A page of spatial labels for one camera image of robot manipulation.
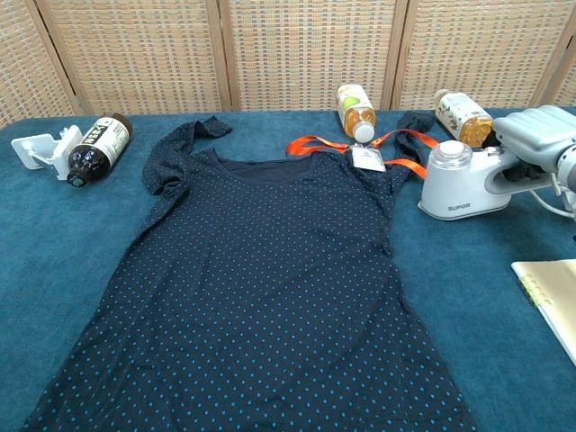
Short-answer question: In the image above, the white cable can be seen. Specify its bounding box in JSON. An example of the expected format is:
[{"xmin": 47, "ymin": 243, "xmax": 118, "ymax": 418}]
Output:
[{"xmin": 528, "ymin": 186, "xmax": 576, "ymax": 221}]

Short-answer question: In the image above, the navy polka dot shirt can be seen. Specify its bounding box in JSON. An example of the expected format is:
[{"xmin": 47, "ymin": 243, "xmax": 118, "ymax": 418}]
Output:
[{"xmin": 20, "ymin": 111, "xmax": 481, "ymax": 432}]

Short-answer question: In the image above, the white ID badge holder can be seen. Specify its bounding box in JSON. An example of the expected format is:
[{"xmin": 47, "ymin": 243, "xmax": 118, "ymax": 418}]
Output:
[{"xmin": 349, "ymin": 143, "xmax": 388, "ymax": 174}]

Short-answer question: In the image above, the pear label juice bottle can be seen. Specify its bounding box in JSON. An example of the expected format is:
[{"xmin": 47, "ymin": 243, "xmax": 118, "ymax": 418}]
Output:
[{"xmin": 337, "ymin": 84, "xmax": 377, "ymax": 144}]

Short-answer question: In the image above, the woven wooden folding screen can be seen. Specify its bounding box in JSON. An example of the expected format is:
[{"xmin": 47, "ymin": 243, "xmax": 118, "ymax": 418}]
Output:
[{"xmin": 0, "ymin": 0, "xmax": 576, "ymax": 130}]

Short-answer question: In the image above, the white label yellow tea bottle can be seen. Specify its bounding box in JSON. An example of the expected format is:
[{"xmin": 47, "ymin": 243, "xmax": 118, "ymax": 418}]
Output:
[{"xmin": 434, "ymin": 88, "xmax": 495, "ymax": 149}]

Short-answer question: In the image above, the dark tea bottle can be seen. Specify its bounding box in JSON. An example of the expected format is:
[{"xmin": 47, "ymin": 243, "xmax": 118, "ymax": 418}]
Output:
[{"xmin": 66, "ymin": 112, "xmax": 134, "ymax": 187}]

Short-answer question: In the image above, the white folding phone stand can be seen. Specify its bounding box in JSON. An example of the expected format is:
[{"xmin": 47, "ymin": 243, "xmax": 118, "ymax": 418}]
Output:
[{"xmin": 10, "ymin": 124, "xmax": 85, "ymax": 182}]

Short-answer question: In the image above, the beige notebook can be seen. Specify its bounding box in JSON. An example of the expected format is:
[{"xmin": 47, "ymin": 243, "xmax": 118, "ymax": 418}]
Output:
[{"xmin": 510, "ymin": 258, "xmax": 576, "ymax": 368}]

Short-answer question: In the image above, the orange lanyard strap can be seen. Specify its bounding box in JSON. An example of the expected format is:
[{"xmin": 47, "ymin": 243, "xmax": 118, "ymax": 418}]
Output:
[{"xmin": 286, "ymin": 129, "xmax": 440, "ymax": 181}]

